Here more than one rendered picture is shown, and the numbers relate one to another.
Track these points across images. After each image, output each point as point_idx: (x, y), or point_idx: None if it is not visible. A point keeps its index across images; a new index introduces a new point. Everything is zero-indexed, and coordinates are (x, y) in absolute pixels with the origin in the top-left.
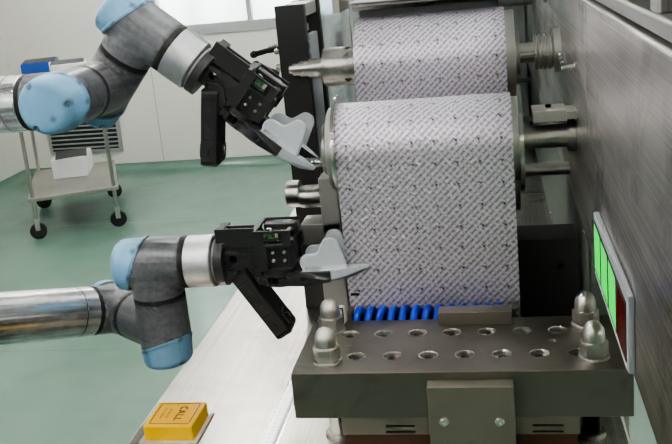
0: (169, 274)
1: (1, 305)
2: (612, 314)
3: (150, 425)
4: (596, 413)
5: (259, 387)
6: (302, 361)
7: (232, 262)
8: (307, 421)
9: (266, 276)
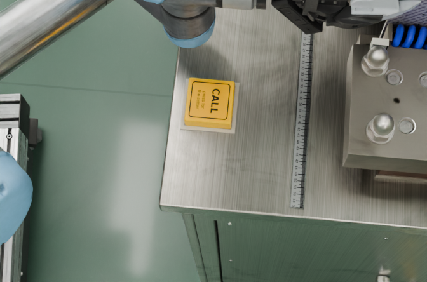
0: (207, 4)
1: (30, 35)
2: None
3: (190, 119)
4: None
5: (273, 38)
6: (355, 129)
7: None
8: (330, 103)
9: (312, 12)
